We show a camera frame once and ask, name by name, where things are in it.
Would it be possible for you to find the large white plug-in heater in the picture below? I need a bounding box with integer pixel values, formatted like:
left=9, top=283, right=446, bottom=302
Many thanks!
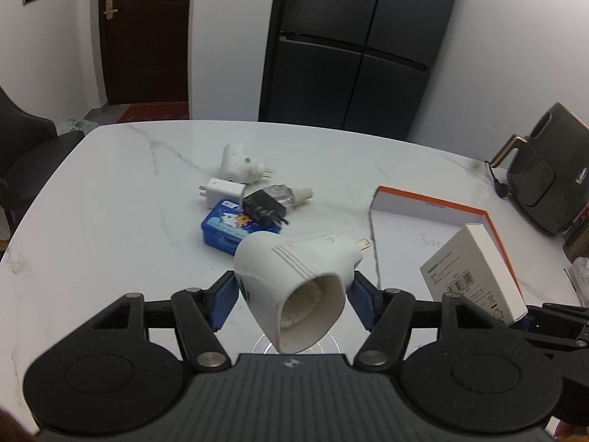
left=233, top=232, right=373, bottom=353

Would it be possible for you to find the black power adapter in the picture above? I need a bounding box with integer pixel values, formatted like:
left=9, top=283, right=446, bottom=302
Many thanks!
left=242, top=189, right=290, bottom=228

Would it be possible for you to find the dark grey chair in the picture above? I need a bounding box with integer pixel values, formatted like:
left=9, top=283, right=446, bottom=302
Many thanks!
left=0, top=87, right=86, bottom=240

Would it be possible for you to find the white usb charger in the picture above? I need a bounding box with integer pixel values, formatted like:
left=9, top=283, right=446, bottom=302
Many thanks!
left=198, top=178, right=247, bottom=209

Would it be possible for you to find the red doormat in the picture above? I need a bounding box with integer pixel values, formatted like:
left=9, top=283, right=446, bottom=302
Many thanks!
left=115, top=102, right=190, bottom=124

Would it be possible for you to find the dark grey air fryer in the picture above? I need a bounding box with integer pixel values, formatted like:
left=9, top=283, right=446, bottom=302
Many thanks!
left=489, top=101, right=589, bottom=235

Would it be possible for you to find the clear glass liquid bottle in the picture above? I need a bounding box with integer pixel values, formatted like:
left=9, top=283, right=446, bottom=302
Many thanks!
left=269, top=184, right=314, bottom=215

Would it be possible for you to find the clear plastic bag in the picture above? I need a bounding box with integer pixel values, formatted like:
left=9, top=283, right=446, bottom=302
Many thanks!
left=568, top=258, right=589, bottom=307

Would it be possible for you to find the orange white cardboard box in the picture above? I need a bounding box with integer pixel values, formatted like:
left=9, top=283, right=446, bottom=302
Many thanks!
left=368, top=185, right=525, bottom=307

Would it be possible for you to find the black refrigerator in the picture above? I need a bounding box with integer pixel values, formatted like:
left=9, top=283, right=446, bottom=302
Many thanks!
left=258, top=0, right=465, bottom=141

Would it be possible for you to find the small white plug-in heater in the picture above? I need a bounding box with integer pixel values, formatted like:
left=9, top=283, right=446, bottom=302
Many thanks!
left=218, top=144, right=274, bottom=185

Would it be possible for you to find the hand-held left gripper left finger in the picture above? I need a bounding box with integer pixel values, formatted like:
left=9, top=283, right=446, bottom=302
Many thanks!
left=80, top=271, right=240, bottom=373

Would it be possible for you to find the small white carton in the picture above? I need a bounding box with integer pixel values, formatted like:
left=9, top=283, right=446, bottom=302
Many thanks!
left=419, top=223, right=529, bottom=325

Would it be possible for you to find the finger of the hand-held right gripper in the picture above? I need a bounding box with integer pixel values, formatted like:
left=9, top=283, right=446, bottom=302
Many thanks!
left=508, top=303, right=589, bottom=348

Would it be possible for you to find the black power plug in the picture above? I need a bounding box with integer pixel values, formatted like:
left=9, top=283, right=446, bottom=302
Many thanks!
left=483, top=160, right=509, bottom=196

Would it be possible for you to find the blue cartoon print box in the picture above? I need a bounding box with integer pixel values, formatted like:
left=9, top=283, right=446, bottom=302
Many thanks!
left=201, top=199, right=281, bottom=256

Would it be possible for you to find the dark brown door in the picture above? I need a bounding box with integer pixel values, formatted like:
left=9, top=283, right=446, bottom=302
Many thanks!
left=99, top=0, right=198, bottom=106

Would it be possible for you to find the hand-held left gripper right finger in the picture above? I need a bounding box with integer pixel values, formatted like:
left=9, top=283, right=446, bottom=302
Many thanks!
left=347, top=271, right=512, bottom=373

